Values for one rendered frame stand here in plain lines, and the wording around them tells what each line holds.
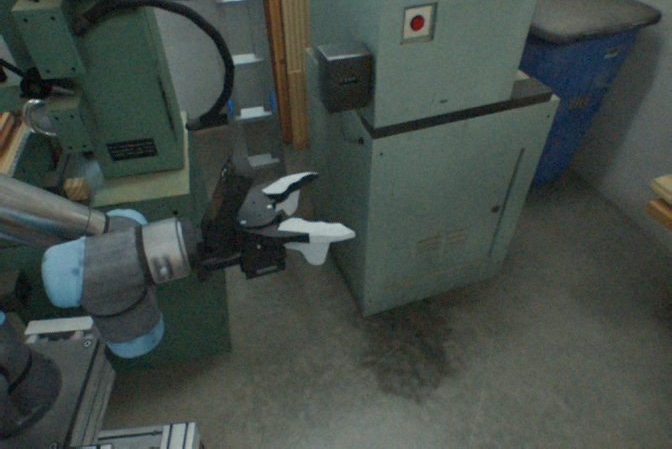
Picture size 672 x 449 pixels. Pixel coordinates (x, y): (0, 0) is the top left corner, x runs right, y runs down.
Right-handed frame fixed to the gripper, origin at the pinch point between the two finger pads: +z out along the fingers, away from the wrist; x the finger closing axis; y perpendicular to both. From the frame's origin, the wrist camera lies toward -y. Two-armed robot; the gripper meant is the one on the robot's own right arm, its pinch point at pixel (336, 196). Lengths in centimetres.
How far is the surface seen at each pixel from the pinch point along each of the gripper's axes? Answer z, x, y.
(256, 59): 16, -152, 29
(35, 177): -56, -76, 26
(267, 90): 19, -153, 43
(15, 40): -49, -80, -7
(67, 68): -38, -67, -2
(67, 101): -42, -71, 6
